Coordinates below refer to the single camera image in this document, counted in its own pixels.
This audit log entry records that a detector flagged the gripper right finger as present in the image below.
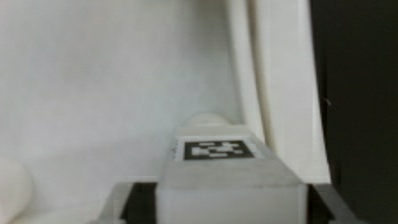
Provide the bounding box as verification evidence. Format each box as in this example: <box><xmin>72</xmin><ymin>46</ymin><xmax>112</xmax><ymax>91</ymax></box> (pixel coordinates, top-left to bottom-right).
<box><xmin>307</xmin><ymin>184</ymin><xmax>369</xmax><ymax>224</ymax></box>

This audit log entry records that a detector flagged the white square table top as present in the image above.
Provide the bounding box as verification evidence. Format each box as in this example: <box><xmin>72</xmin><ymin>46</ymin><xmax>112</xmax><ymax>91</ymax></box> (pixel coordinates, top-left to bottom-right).
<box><xmin>0</xmin><ymin>0</ymin><xmax>330</xmax><ymax>224</ymax></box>

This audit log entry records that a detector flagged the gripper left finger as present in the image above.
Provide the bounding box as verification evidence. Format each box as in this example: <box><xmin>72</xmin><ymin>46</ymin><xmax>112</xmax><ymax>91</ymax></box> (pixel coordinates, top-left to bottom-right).
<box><xmin>96</xmin><ymin>182</ymin><xmax>156</xmax><ymax>224</ymax></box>

